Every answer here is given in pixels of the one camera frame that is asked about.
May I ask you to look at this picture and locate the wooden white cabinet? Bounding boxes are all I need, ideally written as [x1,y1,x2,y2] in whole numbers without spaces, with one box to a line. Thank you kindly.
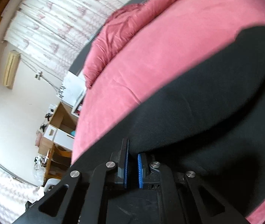
[38,102,78,156]

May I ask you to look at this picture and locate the dark bed headboard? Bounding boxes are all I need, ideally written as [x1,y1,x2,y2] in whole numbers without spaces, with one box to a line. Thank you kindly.
[68,0,151,77]

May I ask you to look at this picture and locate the pink bed cover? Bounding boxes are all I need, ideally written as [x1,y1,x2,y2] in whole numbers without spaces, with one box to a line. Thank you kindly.
[72,0,265,223]

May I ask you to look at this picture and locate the red quilt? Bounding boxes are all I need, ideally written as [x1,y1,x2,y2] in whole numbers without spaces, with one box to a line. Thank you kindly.
[82,0,178,89]

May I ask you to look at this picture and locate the white floral curtain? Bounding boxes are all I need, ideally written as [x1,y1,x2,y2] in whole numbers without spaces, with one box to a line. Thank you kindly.
[4,0,123,79]

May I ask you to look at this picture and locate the black pants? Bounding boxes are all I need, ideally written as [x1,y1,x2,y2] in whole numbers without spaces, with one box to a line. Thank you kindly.
[76,26,265,216]

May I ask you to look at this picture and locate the wooden desk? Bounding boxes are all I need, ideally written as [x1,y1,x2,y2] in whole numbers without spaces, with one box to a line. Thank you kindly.
[43,144,72,185]

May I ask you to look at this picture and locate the white bedside table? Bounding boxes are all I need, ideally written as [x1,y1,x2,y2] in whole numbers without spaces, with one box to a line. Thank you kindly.
[56,71,87,117]

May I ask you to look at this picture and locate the beige air conditioner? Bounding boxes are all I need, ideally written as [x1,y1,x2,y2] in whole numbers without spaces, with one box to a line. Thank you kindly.
[3,50,21,89]

